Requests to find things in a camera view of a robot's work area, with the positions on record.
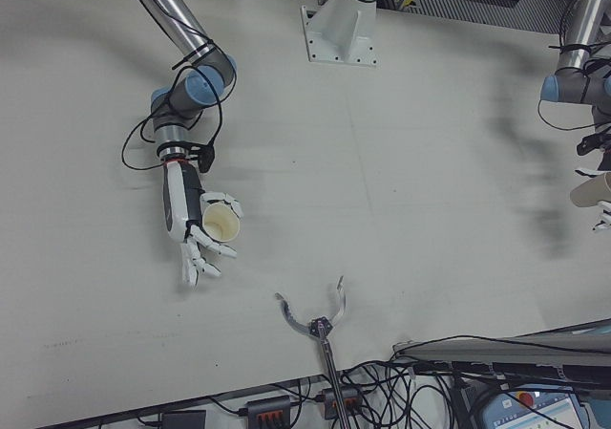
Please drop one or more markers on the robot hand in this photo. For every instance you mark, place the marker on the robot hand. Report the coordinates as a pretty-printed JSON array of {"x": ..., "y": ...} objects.
[
  {"x": 179, "y": 199},
  {"x": 606, "y": 216}
]

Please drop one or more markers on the beige paper cup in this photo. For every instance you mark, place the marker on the beige paper cup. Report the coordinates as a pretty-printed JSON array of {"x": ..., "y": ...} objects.
[
  {"x": 592, "y": 190},
  {"x": 222, "y": 223}
]

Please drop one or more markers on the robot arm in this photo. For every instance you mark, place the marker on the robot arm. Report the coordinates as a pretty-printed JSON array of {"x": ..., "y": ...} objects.
[
  {"x": 582, "y": 23},
  {"x": 167, "y": 8}
]

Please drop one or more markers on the teach pendant with red button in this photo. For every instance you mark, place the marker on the teach pendant with red button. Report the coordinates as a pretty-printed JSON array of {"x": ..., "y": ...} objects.
[{"x": 506, "y": 407}]

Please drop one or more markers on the black flat box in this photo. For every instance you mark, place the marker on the black flat box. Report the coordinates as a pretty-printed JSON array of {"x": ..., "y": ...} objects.
[{"x": 183, "y": 420}]

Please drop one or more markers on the black power strip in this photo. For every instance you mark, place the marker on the black power strip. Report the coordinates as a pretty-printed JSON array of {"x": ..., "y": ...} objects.
[
  {"x": 334, "y": 402},
  {"x": 267, "y": 410}
]

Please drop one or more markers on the grey ribbed floor mat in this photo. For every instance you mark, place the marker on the grey ribbed floor mat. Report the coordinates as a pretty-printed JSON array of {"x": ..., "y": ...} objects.
[{"x": 477, "y": 8}]

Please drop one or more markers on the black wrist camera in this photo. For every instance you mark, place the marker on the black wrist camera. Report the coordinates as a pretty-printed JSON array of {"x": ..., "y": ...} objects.
[
  {"x": 592, "y": 143},
  {"x": 206, "y": 157}
]

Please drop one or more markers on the aluminium profile post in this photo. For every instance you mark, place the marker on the aluminium profile post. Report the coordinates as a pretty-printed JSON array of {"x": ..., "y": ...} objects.
[{"x": 501, "y": 348}]

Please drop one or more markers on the white metal pedestal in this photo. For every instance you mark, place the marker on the white metal pedestal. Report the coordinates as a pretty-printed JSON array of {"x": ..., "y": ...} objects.
[{"x": 341, "y": 32}]

